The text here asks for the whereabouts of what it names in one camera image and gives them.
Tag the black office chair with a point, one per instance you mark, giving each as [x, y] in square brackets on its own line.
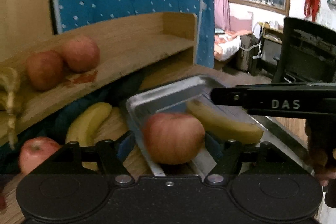
[307, 53]

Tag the red apple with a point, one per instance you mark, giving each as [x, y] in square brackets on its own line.
[172, 138]
[35, 151]

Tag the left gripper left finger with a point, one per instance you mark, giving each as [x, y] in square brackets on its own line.
[105, 154]

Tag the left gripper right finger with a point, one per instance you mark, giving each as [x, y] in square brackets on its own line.
[230, 156]

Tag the shelf apple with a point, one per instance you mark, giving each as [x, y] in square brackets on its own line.
[45, 70]
[81, 54]

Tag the person right hand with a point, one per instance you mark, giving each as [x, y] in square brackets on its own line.
[320, 134]

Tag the shelf apple left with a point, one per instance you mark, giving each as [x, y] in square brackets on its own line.
[45, 70]

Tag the curved yellow banana back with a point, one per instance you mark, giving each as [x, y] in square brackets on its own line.
[83, 128]

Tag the shelf apple right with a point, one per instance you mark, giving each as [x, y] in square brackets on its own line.
[81, 54]

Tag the wooden bed headboard panel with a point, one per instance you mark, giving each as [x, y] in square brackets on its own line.
[24, 23]

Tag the long yellow banana front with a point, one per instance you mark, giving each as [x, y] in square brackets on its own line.
[223, 128]

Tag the bed with orange bedding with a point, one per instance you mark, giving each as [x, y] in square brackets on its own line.
[227, 44]

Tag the red hanging ornament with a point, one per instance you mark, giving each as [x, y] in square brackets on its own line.
[311, 9]

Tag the wooden desk shelf riser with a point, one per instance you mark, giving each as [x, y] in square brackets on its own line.
[126, 44]

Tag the cluttered side table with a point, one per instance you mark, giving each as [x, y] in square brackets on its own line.
[271, 40]

